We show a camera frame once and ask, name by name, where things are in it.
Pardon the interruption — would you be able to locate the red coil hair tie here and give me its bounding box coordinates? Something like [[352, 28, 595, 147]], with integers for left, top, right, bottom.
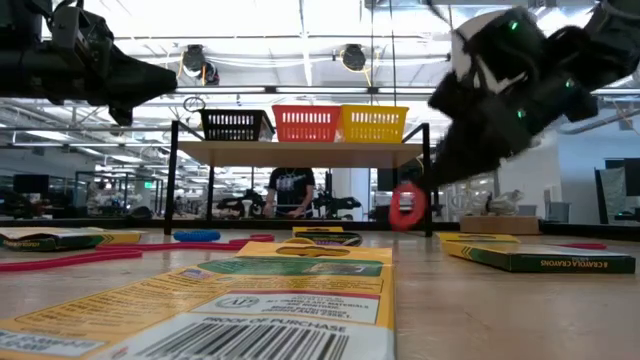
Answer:
[[388, 181, 429, 233]]

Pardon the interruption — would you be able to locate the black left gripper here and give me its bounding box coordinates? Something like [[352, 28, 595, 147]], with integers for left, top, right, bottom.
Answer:
[[0, 44, 179, 127]]

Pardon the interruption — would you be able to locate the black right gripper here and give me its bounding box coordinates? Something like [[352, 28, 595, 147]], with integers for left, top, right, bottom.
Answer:
[[425, 5, 601, 191]]

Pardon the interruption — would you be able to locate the orange plastic basket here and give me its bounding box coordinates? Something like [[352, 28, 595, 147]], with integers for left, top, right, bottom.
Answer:
[[271, 104, 343, 143]]

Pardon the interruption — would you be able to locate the person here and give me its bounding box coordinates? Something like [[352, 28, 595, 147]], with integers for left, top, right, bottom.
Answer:
[[262, 167, 317, 220]]

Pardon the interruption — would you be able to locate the black plastic basket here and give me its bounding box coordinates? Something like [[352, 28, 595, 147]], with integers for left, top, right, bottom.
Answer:
[[199, 109, 276, 143]]

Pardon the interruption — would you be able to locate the black aluminium table frame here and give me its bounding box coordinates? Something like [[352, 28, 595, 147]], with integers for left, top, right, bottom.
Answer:
[[0, 217, 640, 242]]

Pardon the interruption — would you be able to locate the background monitor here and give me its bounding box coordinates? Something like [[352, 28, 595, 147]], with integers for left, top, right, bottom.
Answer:
[[12, 173, 50, 195], [377, 167, 401, 194]]

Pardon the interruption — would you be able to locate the blue coil hair tie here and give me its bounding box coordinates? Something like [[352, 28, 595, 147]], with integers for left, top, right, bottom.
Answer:
[[173, 229, 222, 243]]

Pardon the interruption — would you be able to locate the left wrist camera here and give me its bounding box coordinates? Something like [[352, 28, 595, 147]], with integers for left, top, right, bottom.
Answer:
[[49, 3, 115, 76]]

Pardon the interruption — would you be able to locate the background black frame cage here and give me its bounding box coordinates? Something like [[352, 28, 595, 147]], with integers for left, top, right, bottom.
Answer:
[[73, 171, 164, 217]]

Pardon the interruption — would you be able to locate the grey bin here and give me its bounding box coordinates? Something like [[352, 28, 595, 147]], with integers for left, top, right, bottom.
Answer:
[[546, 201, 571, 224]]

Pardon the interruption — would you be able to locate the yellow plastic basket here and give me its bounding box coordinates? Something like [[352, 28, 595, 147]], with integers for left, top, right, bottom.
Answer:
[[339, 104, 410, 144]]

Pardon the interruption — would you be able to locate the yellow green Crayola crayon box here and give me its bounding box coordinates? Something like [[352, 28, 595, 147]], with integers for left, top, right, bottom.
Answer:
[[0, 226, 149, 253], [0, 241, 396, 360], [434, 231, 637, 275], [292, 226, 364, 248]]

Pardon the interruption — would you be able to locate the wooden shelf with black legs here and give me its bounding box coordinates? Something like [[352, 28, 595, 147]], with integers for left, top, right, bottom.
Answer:
[[163, 119, 434, 239]]

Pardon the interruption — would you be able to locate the black ceiling cable reel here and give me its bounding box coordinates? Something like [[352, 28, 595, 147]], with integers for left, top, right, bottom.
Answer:
[[341, 43, 368, 73], [180, 43, 221, 86]]

